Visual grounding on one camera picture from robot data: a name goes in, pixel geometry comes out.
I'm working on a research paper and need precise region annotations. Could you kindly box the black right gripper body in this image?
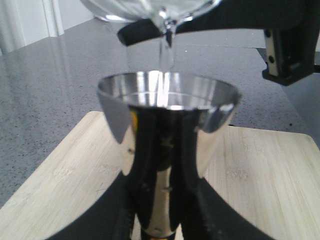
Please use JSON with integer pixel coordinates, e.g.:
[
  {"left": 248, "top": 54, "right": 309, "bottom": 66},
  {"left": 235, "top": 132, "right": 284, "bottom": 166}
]
[{"left": 261, "top": 25, "right": 320, "bottom": 86}]

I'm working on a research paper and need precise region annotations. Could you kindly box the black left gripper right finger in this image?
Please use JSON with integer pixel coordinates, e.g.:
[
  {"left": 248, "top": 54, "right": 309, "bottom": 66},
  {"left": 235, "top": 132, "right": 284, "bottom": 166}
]
[{"left": 179, "top": 177, "right": 272, "bottom": 240}]

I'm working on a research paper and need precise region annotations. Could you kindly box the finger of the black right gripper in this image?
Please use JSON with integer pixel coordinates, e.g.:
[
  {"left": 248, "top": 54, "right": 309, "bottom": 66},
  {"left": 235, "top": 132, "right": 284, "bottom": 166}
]
[
  {"left": 117, "top": 19, "right": 163, "bottom": 47},
  {"left": 177, "top": 0, "right": 320, "bottom": 33}
]

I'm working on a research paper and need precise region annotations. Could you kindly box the glass measuring beaker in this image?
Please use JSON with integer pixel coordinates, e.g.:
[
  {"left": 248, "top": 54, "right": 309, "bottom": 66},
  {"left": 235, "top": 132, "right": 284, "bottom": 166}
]
[{"left": 81, "top": 0, "right": 221, "bottom": 33}]

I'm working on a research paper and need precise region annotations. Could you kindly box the steel double jigger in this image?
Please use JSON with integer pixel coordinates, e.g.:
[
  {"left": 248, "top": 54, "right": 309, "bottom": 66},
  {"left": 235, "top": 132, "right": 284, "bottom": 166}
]
[{"left": 97, "top": 70, "right": 241, "bottom": 240}]

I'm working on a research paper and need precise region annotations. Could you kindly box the wooden cutting board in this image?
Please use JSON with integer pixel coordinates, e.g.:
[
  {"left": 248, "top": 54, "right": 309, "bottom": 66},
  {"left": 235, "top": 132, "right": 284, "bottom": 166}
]
[{"left": 0, "top": 111, "right": 320, "bottom": 240}]

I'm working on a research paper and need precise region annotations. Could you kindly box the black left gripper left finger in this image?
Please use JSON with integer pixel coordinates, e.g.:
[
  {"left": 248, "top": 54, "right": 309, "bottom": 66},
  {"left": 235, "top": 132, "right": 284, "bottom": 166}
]
[{"left": 49, "top": 173, "right": 139, "bottom": 240}]

